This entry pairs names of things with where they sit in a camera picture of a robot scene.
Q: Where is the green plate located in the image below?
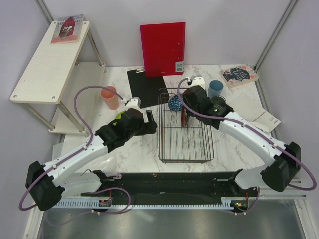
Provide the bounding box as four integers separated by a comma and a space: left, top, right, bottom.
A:
111, 111, 126, 126

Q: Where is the pink plastic cup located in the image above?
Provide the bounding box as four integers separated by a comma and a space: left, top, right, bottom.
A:
100, 86, 119, 110

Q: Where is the black wire dish rack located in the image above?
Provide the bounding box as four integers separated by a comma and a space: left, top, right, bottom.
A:
157, 88, 214, 163

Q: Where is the dark grey ceramic mug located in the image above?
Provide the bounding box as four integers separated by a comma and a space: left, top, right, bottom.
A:
211, 96, 226, 104

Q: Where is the light blue plastic cup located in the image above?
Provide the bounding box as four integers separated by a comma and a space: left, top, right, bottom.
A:
207, 80, 224, 98

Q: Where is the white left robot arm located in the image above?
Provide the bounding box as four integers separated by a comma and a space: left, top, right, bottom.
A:
25, 108, 157, 211

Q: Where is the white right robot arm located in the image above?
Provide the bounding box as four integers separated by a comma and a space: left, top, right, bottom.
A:
182, 85, 301, 196

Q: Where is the black clipboard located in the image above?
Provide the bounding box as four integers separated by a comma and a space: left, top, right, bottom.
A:
127, 70, 168, 108

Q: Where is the blue patterned bowl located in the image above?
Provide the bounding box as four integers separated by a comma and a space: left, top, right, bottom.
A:
168, 94, 183, 112

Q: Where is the dark red plate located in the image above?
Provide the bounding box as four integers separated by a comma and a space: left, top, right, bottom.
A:
181, 106, 192, 128

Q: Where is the red folder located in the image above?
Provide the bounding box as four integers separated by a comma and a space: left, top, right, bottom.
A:
140, 22, 186, 77

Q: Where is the floral cover book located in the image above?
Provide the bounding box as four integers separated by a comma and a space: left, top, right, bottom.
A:
220, 65, 259, 88

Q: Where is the white wooden shelf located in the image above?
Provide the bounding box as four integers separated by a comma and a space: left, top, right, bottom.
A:
10, 21, 106, 136

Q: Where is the white paper booklet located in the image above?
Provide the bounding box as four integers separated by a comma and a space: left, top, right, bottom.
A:
229, 94, 281, 133

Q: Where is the red cover book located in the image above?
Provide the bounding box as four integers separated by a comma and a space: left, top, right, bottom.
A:
51, 14, 84, 44

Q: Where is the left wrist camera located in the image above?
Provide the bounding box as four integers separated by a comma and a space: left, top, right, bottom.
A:
121, 97, 141, 110

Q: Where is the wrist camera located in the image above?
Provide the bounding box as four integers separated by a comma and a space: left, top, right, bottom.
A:
121, 97, 141, 110
187, 75, 205, 89

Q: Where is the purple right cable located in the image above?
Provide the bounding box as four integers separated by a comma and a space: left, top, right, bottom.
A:
177, 78, 318, 216

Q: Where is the purple cable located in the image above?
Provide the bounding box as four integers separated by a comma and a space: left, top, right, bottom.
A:
177, 78, 318, 216
18, 86, 133, 226

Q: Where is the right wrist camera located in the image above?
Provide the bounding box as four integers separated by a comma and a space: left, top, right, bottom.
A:
187, 75, 205, 89

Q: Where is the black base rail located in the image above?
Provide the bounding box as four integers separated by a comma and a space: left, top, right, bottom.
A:
95, 172, 257, 205

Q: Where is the white cable duct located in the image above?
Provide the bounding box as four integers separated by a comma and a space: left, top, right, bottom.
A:
53, 197, 247, 210

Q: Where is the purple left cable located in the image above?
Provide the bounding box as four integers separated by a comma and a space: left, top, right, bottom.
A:
18, 86, 133, 226

